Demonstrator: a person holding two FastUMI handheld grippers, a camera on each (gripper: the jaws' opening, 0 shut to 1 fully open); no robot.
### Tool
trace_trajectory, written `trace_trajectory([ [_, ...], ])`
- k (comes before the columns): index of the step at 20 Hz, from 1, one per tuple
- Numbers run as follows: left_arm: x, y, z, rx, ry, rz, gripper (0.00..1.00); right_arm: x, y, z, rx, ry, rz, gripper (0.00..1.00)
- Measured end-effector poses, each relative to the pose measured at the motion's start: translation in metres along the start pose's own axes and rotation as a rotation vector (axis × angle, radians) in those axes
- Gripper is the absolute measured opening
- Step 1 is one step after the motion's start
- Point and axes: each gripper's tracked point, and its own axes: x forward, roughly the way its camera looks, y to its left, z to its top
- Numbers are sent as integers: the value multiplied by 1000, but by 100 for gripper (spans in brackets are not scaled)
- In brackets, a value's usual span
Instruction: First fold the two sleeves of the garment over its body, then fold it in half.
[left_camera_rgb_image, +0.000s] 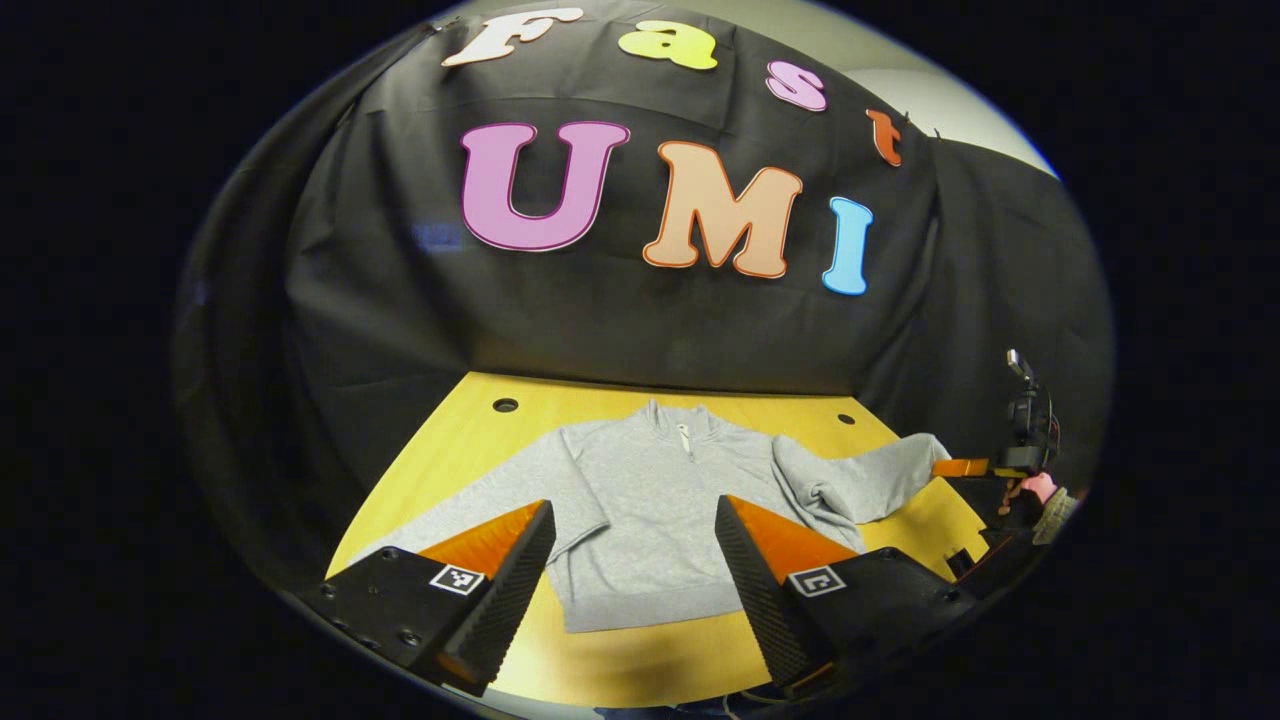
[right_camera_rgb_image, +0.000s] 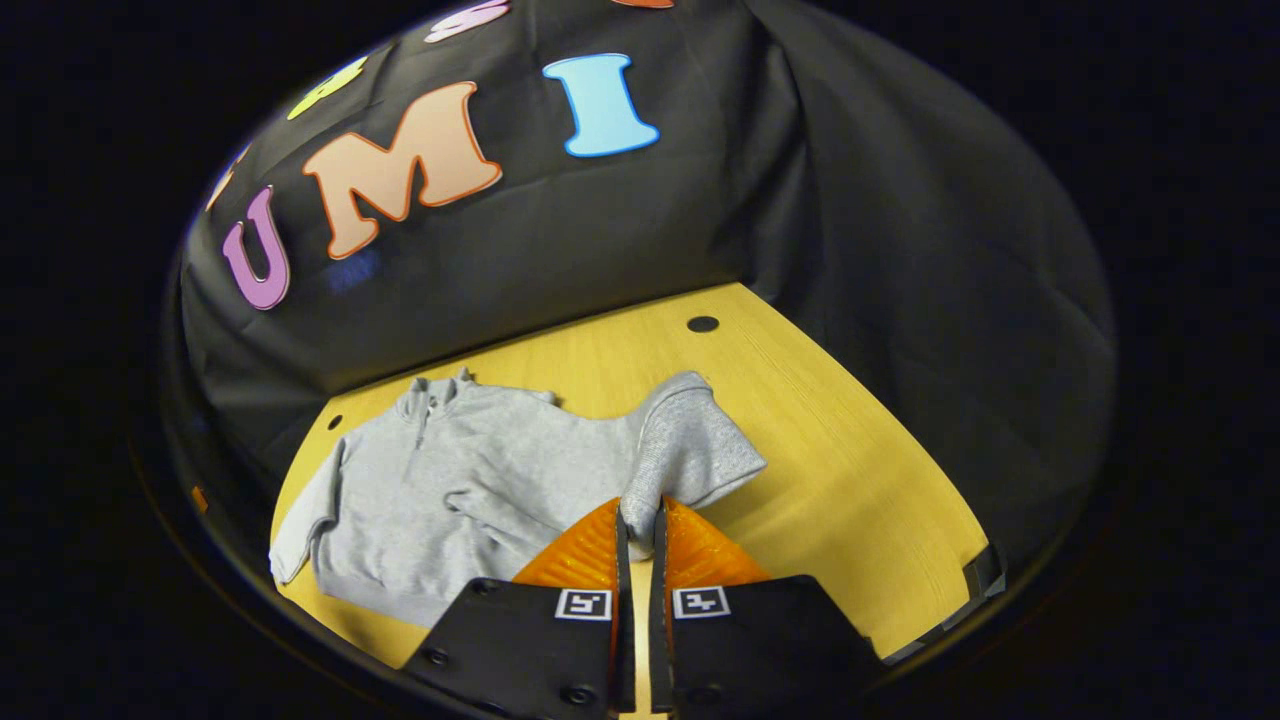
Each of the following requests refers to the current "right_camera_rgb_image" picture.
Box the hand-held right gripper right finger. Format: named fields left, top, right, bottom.
left=648, top=495, right=886, bottom=716

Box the black backdrop cloth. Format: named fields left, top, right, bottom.
left=165, top=0, right=1116, bottom=571

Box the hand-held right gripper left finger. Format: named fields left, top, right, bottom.
left=400, top=497, right=637, bottom=716

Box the grey zip-neck sweatshirt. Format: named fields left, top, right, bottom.
left=268, top=368, right=769, bottom=629

